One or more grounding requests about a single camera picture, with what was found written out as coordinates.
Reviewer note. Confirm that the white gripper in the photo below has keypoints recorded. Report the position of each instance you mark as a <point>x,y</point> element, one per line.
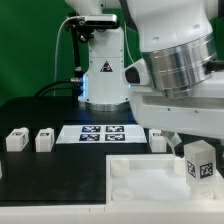
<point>201,114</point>

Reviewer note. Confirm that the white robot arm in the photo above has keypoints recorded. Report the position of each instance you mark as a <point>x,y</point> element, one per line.
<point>159,56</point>

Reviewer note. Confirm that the white square tabletop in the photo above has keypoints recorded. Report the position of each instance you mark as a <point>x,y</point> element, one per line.
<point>137,178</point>

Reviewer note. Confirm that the black camera on mount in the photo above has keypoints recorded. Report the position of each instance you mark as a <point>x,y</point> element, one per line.
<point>86,25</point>

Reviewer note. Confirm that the white L-shaped obstacle wall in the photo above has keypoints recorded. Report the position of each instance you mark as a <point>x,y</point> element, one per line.
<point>191,212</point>

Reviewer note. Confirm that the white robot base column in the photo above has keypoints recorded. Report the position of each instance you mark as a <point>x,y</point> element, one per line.
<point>103,86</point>

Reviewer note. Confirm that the white fiducial tag sheet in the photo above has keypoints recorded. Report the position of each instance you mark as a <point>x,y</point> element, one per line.
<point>72,134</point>

